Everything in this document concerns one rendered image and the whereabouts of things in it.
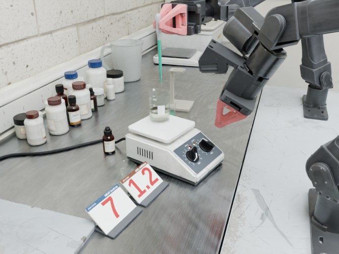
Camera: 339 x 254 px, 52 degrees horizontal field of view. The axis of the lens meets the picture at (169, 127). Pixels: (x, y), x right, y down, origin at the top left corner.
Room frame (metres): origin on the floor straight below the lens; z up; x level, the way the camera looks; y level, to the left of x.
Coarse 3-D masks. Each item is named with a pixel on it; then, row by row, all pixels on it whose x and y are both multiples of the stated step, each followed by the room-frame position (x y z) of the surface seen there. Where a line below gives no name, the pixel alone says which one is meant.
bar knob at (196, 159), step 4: (192, 148) 0.67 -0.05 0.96; (196, 148) 0.67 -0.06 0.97; (188, 152) 0.66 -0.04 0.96; (192, 152) 0.66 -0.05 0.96; (196, 152) 0.66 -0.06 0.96; (188, 156) 0.65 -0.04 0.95; (192, 156) 0.65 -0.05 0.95; (196, 156) 0.64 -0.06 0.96; (192, 160) 0.65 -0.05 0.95; (196, 160) 0.65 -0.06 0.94
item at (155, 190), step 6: (156, 174) 0.64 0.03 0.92; (162, 180) 0.63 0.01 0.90; (126, 186) 0.57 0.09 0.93; (156, 186) 0.61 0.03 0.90; (162, 186) 0.61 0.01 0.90; (150, 192) 0.59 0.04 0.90; (156, 192) 0.59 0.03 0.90; (132, 198) 0.57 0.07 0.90; (144, 198) 0.57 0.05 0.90; (150, 198) 0.57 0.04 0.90; (138, 204) 0.56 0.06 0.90; (144, 204) 0.55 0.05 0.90
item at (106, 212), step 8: (112, 192) 0.55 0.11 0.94; (120, 192) 0.55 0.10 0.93; (104, 200) 0.52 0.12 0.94; (112, 200) 0.53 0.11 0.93; (120, 200) 0.54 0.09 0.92; (128, 200) 0.55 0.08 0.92; (96, 208) 0.50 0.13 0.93; (104, 208) 0.51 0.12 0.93; (112, 208) 0.52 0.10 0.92; (120, 208) 0.52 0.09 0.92; (128, 208) 0.53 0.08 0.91; (96, 216) 0.49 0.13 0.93; (104, 216) 0.50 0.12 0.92; (112, 216) 0.50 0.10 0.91; (120, 216) 0.51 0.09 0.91; (104, 224) 0.48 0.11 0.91
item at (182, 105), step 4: (172, 68) 1.10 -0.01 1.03; (176, 68) 1.10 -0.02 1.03; (180, 68) 1.09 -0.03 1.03; (172, 72) 1.08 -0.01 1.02; (180, 72) 1.06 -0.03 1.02; (172, 76) 1.08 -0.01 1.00; (172, 80) 1.08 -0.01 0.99; (172, 84) 1.08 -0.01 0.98; (172, 88) 1.08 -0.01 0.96; (172, 92) 1.08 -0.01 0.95; (172, 96) 1.08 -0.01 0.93; (172, 100) 1.08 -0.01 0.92; (176, 100) 1.11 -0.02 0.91; (180, 100) 1.11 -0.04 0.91; (184, 100) 1.11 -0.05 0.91; (176, 104) 1.08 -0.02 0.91; (180, 104) 1.08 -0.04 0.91; (184, 104) 1.08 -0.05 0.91; (188, 104) 1.08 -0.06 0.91; (192, 104) 1.08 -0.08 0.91; (176, 108) 1.04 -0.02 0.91; (180, 108) 1.04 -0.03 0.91; (184, 108) 1.04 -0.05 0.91; (188, 108) 1.04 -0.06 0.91
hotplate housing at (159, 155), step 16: (192, 128) 0.76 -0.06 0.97; (128, 144) 0.72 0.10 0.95; (144, 144) 0.69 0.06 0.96; (160, 144) 0.68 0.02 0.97; (176, 144) 0.68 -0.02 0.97; (144, 160) 0.69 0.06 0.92; (160, 160) 0.67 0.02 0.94; (176, 160) 0.64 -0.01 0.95; (176, 176) 0.65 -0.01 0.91; (192, 176) 0.62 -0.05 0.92
